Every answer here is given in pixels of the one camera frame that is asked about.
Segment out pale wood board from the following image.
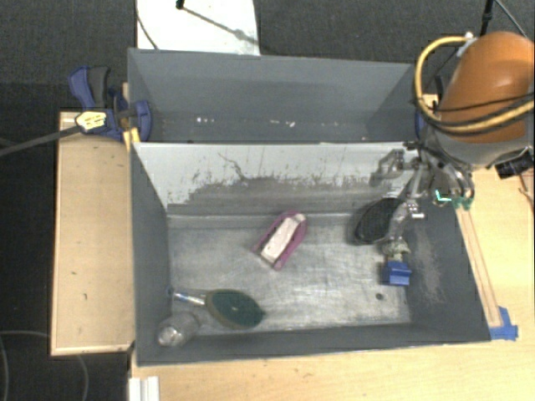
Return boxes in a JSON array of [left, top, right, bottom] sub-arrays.
[[49, 110, 137, 357]]

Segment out blue block with grey top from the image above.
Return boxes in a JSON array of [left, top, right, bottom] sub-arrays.
[[379, 241, 414, 287]]

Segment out grey metal bin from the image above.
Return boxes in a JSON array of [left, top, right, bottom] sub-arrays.
[[126, 47, 492, 367]]

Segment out black oval mesh object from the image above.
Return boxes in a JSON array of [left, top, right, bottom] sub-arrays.
[[354, 197, 403, 246]]

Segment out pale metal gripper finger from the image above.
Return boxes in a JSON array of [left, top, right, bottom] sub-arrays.
[[385, 200, 427, 245], [369, 149, 405, 187]]

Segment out black cylinder on white bracket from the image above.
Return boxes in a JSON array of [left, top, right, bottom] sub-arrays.
[[496, 148, 532, 180]]

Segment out green round scrubber with handle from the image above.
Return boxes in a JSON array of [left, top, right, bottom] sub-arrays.
[[166, 286, 267, 332]]

